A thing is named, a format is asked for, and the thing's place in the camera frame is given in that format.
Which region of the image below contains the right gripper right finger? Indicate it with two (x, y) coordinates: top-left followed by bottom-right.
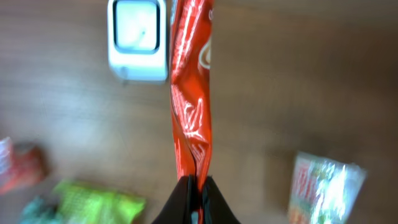
(201, 176), (240, 224)

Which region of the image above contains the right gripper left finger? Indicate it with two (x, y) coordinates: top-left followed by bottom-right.
(152, 175), (196, 224)

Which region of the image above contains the green gummy candy bag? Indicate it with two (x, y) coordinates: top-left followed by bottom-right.
(53, 181), (146, 224)

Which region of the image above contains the instant noodle cup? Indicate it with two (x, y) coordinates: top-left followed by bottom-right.
(288, 152), (367, 224)

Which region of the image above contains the light teal snack packet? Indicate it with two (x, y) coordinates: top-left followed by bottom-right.
(19, 197), (64, 224)

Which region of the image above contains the small red white box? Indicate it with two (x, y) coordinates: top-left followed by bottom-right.
(1, 137), (49, 195)

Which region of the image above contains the red snack bar wrapper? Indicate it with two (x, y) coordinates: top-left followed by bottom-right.
(169, 0), (215, 190)

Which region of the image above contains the white barcode scanner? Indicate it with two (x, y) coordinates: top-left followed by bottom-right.
(107, 0), (168, 83)

